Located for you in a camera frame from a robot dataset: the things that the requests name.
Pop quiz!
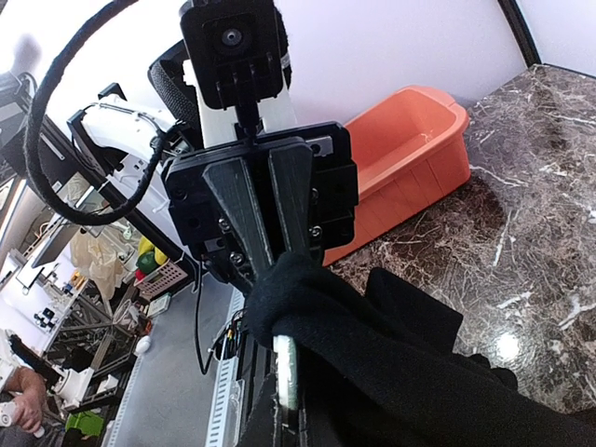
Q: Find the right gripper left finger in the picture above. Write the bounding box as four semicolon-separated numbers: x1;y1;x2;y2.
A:
237;372;280;447

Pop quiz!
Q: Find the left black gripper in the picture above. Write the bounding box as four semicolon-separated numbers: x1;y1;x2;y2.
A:
163;122;359;285

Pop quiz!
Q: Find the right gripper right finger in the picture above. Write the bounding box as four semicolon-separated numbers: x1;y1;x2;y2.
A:
297;388;343;447

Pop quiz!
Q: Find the black t-shirt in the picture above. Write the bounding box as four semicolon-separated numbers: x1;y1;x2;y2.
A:
246;253;595;446

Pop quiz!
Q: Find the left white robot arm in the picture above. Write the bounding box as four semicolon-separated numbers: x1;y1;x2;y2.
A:
69;44;359;289

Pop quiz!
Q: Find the orange plastic bin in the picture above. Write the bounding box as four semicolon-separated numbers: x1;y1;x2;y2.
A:
324;86;470;265

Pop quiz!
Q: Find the person in grey shirt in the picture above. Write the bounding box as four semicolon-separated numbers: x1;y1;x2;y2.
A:
0;328;49;439

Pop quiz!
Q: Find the white slotted cable duct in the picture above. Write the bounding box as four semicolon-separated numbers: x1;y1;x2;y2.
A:
205;291;244;447

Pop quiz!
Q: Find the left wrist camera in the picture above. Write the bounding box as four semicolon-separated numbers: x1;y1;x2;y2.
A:
180;1;292;110

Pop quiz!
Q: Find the black braided cable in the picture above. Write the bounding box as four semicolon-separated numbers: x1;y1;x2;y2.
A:
24;0;167;227

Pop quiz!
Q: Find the left black frame post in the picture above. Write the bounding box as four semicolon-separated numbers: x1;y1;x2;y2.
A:
497;0;542;67

